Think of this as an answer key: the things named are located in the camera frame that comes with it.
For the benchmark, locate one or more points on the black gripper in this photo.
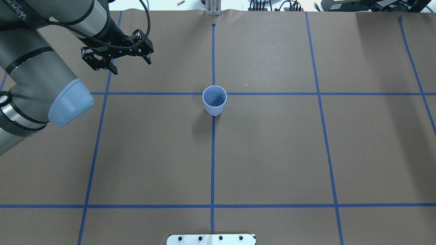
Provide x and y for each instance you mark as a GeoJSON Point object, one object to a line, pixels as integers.
{"type": "Point", "coordinates": [115, 35]}

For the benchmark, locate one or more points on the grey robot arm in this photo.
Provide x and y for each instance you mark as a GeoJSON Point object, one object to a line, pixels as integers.
{"type": "Point", "coordinates": [46, 90]}

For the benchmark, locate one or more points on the light blue plastic cup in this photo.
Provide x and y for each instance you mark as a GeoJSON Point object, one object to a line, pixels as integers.
{"type": "Point", "coordinates": [214, 100]}

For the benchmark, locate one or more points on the white metal mounting base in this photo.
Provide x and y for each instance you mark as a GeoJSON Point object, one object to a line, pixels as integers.
{"type": "Point", "coordinates": [211, 239]}

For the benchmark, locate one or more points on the black equipment background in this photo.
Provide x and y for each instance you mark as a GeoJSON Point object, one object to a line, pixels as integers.
{"type": "Point", "coordinates": [409, 6]}

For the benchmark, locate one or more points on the silver metal post bracket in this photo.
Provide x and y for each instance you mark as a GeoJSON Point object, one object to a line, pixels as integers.
{"type": "Point", "coordinates": [212, 7]}

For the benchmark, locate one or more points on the black cables background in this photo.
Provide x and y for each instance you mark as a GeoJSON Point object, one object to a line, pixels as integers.
{"type": "Point", "coordinates": [275, 5]}

